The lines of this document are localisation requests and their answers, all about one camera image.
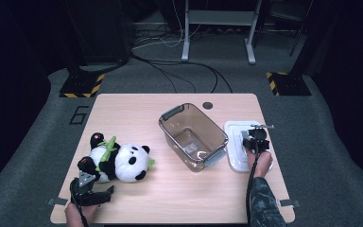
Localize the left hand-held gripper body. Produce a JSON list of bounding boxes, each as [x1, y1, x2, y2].
[[70, 170, 97, 207]]

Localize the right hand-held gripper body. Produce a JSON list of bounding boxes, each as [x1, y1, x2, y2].
[[249, 124, 275, 152]]

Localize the white storage box lid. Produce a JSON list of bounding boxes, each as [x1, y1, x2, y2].
[[223, 120, 274, 174]]

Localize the panda plush toy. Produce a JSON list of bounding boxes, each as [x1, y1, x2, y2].
[[77, 131, 156, 183]]

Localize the clear grey plastic storage box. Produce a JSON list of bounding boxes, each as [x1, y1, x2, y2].
[[158, 102, 230, 173]]

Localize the person's right hand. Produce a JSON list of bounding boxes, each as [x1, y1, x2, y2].
[[246, 149, 273, 179]]

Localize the person's left hand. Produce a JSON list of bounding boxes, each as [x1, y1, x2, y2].
[[64, 202, 99, 227]]

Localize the grey tape strip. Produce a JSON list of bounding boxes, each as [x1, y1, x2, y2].
[[46, 197, 69, 206], [278, 199, 301, 208]]

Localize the black yellow striped stand base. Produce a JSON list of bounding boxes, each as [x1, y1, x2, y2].
[[266, 71, 312, 96], [59, 73, 106, 98]]

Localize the dark cabinet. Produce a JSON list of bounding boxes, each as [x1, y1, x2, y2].
[[60, 0, 131, 65]]

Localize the left hand-held gripper cable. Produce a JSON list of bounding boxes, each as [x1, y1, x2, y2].
[[70, 185, 90, 227]]

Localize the hand-held gripper cable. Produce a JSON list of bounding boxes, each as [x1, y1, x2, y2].
[[70, 185, 90, 227], [245, 141, 263, 227]]

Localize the right hand-held gripper cable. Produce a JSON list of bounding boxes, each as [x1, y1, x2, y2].
[[245, 141, 263, 227]]

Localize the black floor cables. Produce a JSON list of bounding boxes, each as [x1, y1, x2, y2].
[[129, 51, 234, 95]]

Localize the white metal stand frame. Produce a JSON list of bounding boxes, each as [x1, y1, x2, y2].
[[181, 0, 264, 65]]

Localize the white floor cable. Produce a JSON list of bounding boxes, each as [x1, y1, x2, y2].
[[131, 0, 202, 50]]

